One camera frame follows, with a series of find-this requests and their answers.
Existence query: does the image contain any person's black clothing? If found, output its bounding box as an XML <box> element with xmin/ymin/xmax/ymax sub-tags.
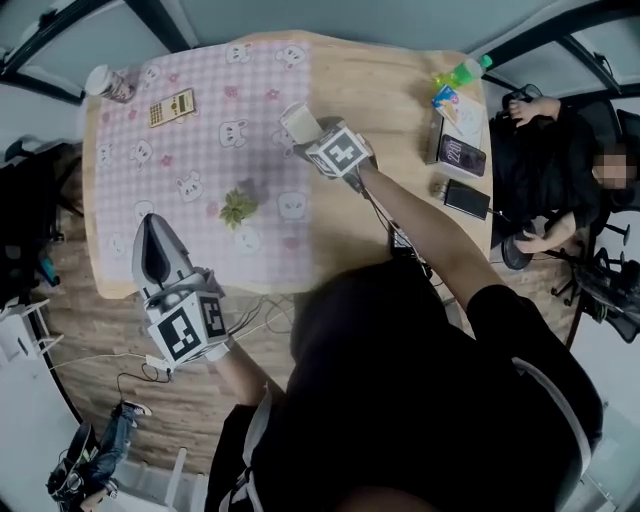
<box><xmin>204</xmin><ymin>258</ymin><xmax>605</xmax><ymax>512</ymax></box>

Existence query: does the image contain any white shelf unit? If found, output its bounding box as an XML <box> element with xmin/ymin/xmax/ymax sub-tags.
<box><xmin>114</xmin><ymin>446</ymin><xmax>212</xmax><ymax>512</ymax></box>

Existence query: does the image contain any blue and yellow carton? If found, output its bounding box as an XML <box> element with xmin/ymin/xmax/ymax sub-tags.
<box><xmin>430</xmin><ymin>83</ymin><xmax>462</xmax><ymax>121</ymax></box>

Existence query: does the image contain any black office chair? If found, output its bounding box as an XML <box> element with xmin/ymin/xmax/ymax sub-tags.
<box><xmin>0</xmin><ymin>138</ymin><xmax>84</xmax><ymax>302</ymax></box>

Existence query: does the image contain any person's left forearm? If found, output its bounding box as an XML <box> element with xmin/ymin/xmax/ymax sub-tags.
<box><xmin>214</xmin><ymin>341</ymin><xmax>287</xmax><ymax>407</ymax></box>

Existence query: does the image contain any purple screen smartphone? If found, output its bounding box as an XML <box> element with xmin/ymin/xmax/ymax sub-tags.
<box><xmin>437</xmin><ymin>133</ymin><xmax>488</xmax><ymax>178</ymax></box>

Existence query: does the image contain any black cable bundle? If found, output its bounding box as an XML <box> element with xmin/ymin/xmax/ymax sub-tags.
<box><xmin>227</xmin><ymin>293</ymin><xmax>297</xmax><ymax>342</ymax></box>

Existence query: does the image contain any beige calculator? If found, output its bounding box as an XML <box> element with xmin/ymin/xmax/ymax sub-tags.
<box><xmin>148</xmin><ymin>87</ymin><xmax>198</xmax><ymax>129</ymax></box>

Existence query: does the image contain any white book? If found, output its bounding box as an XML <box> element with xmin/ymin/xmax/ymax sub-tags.
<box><xmin>425</xmin><ymin>93</ymin><xmax>488</xmax><ymax>180</ymax></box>

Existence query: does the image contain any green plastic bottle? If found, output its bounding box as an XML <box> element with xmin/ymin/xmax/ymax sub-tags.
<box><xmin>433</xmin><ymin>54</ymin><xmax>494</xmax><ymax>91</ymax></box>

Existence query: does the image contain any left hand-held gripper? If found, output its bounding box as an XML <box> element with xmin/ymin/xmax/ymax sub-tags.
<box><xmin>131</xmin><ymin>212</ymin><xmax>235</xmax><ymax>370</ymax></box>

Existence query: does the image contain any glass jar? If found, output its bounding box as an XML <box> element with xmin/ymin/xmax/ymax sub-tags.
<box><xmin>83</xmin><ymin>64</ymin><xmax>140</xmax><ymax>105</ymax></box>

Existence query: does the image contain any person's right forearm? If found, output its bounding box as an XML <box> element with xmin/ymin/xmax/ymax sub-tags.
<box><xmin>356</xmin><ymin>166</ymin><xmax>507</xmax><ymax>315</ymax></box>

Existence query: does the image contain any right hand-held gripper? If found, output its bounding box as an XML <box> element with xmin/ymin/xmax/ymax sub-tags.
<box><xmin>293</xmin><ymin>115</ymin><xmax>378</xmax><ymax>180</ymax></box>

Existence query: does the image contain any pink checked tablecloth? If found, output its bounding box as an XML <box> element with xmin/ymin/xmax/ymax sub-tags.
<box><xmin>93</xmin><ymin>39</ymin><xmax>322</xmax><ymax>290</ymax></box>

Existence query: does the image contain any white rectangular block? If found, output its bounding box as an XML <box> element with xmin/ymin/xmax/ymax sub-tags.
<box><xmin>278</xmin><ymin>101</ymin><xmax>322</xmax><ymax>147</ymax></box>

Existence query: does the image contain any black power bank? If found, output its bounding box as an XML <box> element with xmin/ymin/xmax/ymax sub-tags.
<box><xmin>442</xmin><ymin>178</ymin><xmax>493</xmax><ymax>222</ymax></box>

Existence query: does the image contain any small black monitor device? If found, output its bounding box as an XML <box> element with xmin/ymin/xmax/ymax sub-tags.
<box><xmin>388</xmin><ymin>223</ymin><xmax>427</xmax><ymax>264</ymax></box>

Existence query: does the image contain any grey backpack strap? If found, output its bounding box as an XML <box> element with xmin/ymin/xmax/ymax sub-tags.
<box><xmin>511</xmin><ymin>356</ymin><xmax>595</xmax><ymax>482</ymax></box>
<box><xmin>241</xmin><ymin>388</ymin><xmax>274</xmax><ymax>502</ymax></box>

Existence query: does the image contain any blue plastic item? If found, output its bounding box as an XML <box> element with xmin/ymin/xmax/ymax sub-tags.
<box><xmin>39</xmin><ymin>256</ymin><xmax>62</xmax><ymax>289</ymax></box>

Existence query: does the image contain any white metal rack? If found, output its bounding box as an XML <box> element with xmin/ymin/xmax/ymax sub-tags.
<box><xmin>0</xmin><ymin>296</ymin><xmax>67</xmax><ymax>367</ymax></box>

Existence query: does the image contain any small green potted plant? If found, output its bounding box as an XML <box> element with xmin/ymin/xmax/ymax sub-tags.
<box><xmin>218</xmin><ymin>177</ymin><xmax>270</xmax><ymax>232</ymax></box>

